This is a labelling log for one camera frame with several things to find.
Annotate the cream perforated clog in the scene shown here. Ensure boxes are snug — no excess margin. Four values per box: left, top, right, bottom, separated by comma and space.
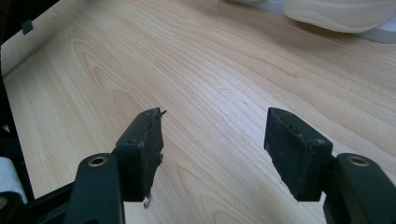
282, 0, 396, 35

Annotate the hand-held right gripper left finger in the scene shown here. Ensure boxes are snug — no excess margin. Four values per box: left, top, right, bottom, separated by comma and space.
115, 106, 168, 209

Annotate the black tape piece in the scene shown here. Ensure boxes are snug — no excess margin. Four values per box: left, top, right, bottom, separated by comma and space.
21, 19, 35, 36

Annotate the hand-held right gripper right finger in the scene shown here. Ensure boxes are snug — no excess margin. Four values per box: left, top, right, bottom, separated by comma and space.
263, 106, 334, 203

